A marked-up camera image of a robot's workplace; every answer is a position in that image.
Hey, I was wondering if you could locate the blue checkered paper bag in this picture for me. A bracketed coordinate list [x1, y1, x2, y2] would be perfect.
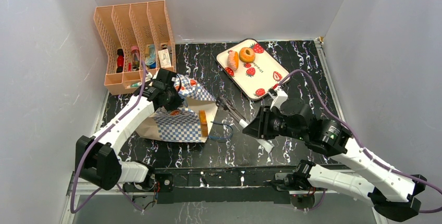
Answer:
[136, 74, 233, 143]

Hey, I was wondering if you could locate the fake ring donut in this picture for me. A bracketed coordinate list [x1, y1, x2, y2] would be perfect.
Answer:
[239, 47, 255, 63]

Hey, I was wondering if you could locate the sugared orange fake bread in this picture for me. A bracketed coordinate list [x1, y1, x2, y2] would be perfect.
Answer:
[227, 50, 239, 71]

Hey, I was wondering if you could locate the fake brown bread loaf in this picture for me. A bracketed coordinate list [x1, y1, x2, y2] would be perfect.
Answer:
[199, 110, 208, 137]

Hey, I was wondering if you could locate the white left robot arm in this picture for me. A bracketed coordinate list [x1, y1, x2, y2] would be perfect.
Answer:
[74, 68, 183, 191]

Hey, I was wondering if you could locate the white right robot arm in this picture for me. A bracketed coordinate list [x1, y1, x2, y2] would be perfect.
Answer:
[240, 99, 425, 222]

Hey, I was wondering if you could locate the small tube in organizer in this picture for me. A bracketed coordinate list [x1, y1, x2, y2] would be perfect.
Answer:
[126, 82, 142, 90]

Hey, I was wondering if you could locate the white printed card box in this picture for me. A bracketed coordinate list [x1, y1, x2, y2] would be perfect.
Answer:
[158, 49, 172, 68]

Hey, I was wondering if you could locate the blue item in organizer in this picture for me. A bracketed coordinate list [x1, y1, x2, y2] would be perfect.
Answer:
[144, 44, 156, 69]

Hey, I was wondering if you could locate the pink capped bottle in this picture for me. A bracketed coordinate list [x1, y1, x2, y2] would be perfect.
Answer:
[130, 45, 140, 71]

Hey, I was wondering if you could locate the red black toy figure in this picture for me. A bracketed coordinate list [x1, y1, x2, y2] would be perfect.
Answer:
[116, 48, 125, 73]

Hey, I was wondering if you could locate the pink plastic file organizer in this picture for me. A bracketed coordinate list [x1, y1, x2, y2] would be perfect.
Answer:
[93, 0, 176, 95]

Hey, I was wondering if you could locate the strawberry pattern white tray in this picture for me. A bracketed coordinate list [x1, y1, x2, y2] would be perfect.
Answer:
[216, 39, 289, 101]

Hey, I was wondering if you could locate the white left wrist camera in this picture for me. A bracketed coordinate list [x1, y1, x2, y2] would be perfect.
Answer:
[143, 72, 157, 86]

